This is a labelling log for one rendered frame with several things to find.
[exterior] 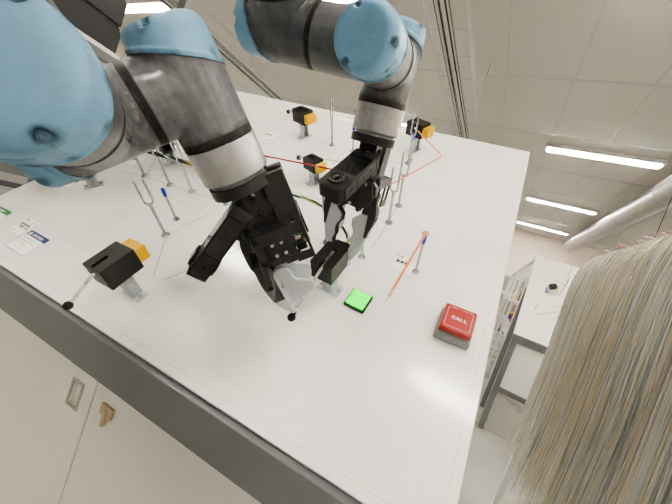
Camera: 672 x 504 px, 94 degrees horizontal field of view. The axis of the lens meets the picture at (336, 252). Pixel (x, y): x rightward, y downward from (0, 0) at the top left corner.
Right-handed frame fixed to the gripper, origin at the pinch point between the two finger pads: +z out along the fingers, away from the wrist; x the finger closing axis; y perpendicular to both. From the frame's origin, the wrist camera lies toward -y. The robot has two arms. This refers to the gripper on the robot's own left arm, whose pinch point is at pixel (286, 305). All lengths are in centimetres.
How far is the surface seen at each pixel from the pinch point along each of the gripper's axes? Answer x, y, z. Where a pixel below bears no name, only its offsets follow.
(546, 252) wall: 652, 625, 681
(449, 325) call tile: -4.4, 22.4, 11.7
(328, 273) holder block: 5.0, 7.4, 0.7
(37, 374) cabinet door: 15, -54, 6
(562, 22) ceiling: 224, 240, 13
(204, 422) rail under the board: -8.4, -15.7, 7.4
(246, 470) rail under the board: -14.3, -11.3, 11.7
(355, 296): 6.2, 10.3, 8.5
